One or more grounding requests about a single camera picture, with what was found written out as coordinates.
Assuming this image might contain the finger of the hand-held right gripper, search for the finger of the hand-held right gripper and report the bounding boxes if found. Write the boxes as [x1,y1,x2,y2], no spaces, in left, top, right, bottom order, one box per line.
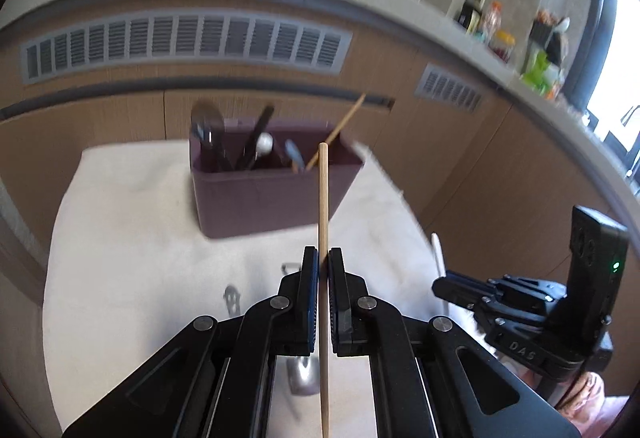
[444,270,569,309]
[431,280,552,362]

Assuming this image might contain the blue-grey plastic spoon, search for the blue-grey plastic spoon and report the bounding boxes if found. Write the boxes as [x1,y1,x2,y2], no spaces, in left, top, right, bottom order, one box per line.
[284,139,306,173]

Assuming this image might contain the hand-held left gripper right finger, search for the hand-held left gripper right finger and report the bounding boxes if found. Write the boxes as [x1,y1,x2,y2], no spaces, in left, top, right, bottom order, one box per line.
[326,248,581,438]

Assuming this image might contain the white towel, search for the white towel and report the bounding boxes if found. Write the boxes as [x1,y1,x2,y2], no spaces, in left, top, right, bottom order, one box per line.
[42,140,501,438]

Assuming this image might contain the short grey vent grille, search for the short grey vent grille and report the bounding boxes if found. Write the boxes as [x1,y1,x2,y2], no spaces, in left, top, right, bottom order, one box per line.
[414,64,485,113]

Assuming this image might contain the black packet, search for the black packet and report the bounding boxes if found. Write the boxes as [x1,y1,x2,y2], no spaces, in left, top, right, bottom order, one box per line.
[457,2,483,33]

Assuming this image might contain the red jar yellow lid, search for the red jar yellow lid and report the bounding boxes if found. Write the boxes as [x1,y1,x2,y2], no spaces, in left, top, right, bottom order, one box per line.
[492,32,516,63]

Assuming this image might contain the black-handled metal spoon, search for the black-handled metal spoon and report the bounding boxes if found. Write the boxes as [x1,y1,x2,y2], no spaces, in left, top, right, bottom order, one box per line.
[235,104,276,171]
[191,100,236,173]

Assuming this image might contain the metal spoon white ball handle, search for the metal spoon white ball handle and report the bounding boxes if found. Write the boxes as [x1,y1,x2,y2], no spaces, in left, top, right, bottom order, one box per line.
[252,133,275,163]

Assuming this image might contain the wooden chopstick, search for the wooden chopstick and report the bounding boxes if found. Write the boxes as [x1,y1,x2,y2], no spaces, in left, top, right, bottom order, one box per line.
[305,92,367,171]
[317,143,332,438]

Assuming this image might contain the green packet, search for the green packet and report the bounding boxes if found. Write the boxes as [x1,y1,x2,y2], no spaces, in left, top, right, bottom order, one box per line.
[520,48,566,98]

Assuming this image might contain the white plastic spoon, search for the white plastic spoon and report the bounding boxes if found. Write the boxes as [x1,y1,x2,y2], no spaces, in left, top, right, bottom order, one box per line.
[431,232,447,279]

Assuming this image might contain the plastic bottle orange cap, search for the plastic bottle orange cap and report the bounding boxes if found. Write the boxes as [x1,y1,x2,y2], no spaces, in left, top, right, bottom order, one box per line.
[480,0,502,43]

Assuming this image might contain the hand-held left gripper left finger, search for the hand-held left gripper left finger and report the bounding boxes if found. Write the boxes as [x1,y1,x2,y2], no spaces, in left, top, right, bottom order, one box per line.
[62,246,321,438]

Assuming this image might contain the window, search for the window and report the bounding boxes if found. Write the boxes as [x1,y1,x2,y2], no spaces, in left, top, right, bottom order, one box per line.
[565,0,640,183]

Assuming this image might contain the maroon plastic utensil holder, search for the maroon plastic utensil holder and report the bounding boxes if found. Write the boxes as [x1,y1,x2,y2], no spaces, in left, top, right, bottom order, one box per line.
[189,118,365,239]

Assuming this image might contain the metal spoon smiley handle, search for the metal spoon smiley handle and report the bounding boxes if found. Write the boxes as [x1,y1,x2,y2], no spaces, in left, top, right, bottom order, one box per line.
[222,285,321,396]

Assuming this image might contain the wooden counter cabinet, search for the wooden counter cabinet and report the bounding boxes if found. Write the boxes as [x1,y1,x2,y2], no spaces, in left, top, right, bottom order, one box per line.
[0,0,640,399]

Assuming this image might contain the long grey vent grille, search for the long grey vent grille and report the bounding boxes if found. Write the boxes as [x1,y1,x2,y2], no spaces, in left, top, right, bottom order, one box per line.
[20,9,353,86]

